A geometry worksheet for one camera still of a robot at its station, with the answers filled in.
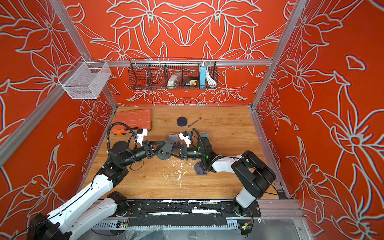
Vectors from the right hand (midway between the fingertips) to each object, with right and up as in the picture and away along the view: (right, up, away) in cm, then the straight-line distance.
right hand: (167, 158), depth 72 cm
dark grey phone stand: (+18, +10, -4) cm, 21 cm away
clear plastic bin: (-55, +44, +19) cm, 73 cm away
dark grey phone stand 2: (0, +4, -4) cm, 5 cm away
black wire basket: (-1, +50, +26) cm, 56 cm away
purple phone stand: (0, +7, +20) cm, 21 cm away
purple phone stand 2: (+17, -11, +12) cm, 23 cm away
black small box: (+12, +42, +17) cm, 47 cm away
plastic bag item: (+1, +44, +20) cm, 48 cm away
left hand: (0, +8, -5) cm, 9 cm away
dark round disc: (+5, +17, +39) cm, 43 cm away
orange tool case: (-28, +20, +33) cm, 47 cm away
